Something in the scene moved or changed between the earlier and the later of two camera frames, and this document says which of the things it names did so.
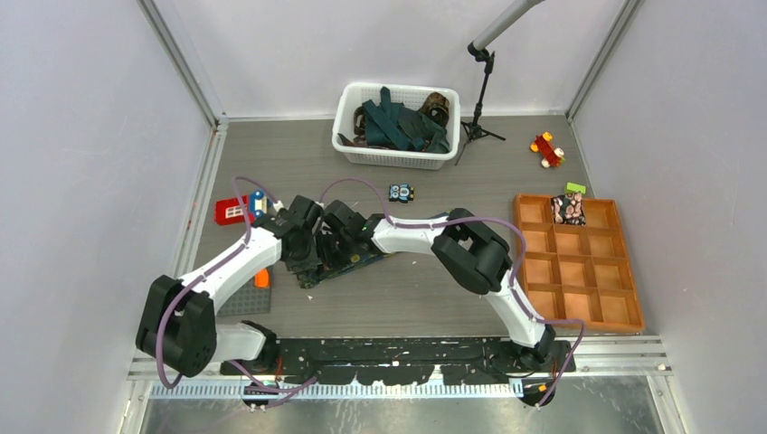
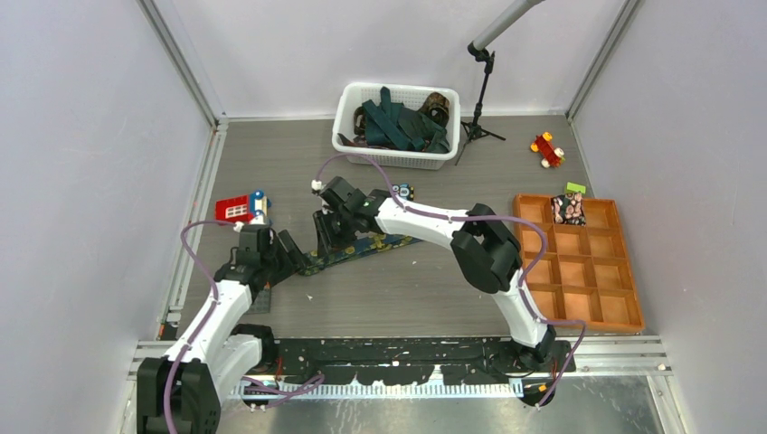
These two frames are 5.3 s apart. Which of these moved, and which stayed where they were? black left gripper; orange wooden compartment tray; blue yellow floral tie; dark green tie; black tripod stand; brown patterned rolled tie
Moved: black left gripper; blue yellow floral tie
Stayed: orange wooden compartment tray; brown patterned rolled tie; dark green tie; black tripod stand
